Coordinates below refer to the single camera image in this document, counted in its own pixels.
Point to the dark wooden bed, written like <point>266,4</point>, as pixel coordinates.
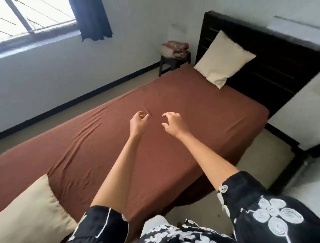
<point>275,62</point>

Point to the person's left hand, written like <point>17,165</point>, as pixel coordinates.
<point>138,125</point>

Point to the dark blue curtain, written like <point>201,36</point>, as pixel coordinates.
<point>92,20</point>

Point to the black floral blouse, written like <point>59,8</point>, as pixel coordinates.
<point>250,200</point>

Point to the person's left forearm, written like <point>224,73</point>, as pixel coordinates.
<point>120,175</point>

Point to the barred window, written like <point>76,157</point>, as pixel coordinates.
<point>37,15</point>

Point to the white board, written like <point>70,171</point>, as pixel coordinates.
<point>295,30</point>

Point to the person's right hand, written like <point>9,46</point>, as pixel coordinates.
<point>176,126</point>

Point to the beige pillow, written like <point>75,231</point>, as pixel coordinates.
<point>32,212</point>
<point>222,60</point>

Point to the black stool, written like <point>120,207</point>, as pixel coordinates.
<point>172,62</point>

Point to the light grey jeans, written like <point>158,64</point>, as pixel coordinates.
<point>155,221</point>

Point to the brown bed sheet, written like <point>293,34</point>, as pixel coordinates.
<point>195,105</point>

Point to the person's right forearm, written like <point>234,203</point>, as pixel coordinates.
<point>207,160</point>

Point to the red patterned bedsheet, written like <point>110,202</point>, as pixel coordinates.
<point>175,48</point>

